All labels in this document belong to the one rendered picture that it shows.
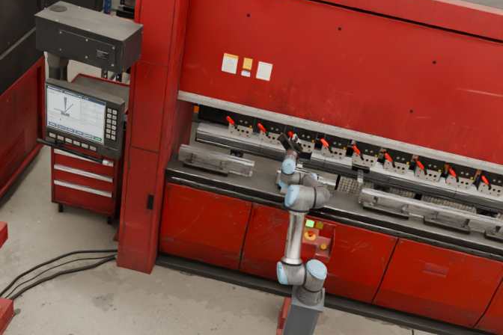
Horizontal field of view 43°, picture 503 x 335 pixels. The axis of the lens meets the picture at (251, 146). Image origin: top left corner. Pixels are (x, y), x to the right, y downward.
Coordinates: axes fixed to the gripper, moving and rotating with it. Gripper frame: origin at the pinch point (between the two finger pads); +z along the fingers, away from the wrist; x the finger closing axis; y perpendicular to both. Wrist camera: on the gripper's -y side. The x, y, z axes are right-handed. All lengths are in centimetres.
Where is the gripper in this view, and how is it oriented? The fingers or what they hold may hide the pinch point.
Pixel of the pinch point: (293, 135)
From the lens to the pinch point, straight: 395.2
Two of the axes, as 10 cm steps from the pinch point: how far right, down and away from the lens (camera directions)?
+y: 6.8, 6.8, 2.8
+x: 7.2, -5.2, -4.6
